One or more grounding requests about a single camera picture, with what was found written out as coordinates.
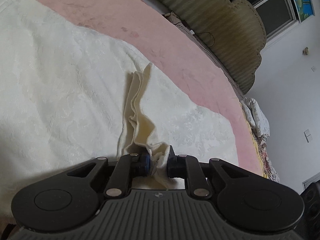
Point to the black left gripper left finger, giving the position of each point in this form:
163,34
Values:
127,168

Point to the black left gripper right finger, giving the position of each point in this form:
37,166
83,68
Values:
189,169

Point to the white patterned pants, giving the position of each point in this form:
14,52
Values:
70,94

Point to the floral bedding pile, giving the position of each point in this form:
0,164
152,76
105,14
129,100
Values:
260,130

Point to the olive scalloped headboard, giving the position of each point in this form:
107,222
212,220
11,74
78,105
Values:
232,30

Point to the pink bed blanket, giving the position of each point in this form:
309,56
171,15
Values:
173,53

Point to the white wall switch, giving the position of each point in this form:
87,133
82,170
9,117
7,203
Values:
308,136

